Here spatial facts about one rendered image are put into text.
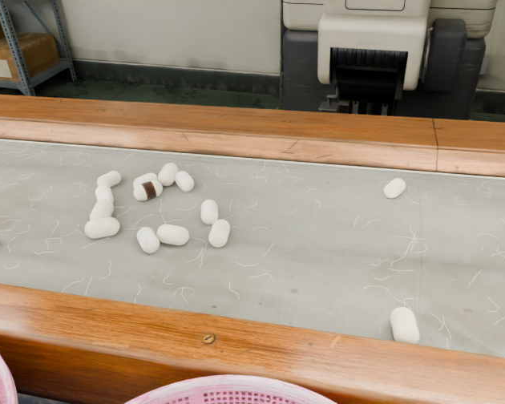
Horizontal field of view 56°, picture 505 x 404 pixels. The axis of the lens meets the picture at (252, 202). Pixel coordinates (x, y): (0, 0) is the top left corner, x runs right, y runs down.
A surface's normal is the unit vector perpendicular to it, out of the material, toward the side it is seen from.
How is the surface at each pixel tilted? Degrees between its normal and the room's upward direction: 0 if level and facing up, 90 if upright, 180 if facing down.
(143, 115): 0
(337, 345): 0
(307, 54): 90
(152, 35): 90
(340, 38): 98
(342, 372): 0
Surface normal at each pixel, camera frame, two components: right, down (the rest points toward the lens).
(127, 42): -0.30, 0.55
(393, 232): -0.04, -0.81
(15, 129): -0.18, -0.17
